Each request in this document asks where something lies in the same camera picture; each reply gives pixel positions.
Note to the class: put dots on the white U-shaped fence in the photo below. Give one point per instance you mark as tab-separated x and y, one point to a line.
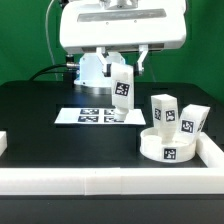
120	181

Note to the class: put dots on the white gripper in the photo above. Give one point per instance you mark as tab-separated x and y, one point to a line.
122	26

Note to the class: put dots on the white round stool seat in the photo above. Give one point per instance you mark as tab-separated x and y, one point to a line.
153	147

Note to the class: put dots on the paper sheet with markers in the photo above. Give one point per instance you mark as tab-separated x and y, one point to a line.
97	116

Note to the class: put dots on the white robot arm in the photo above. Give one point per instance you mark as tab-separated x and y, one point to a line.
90	68

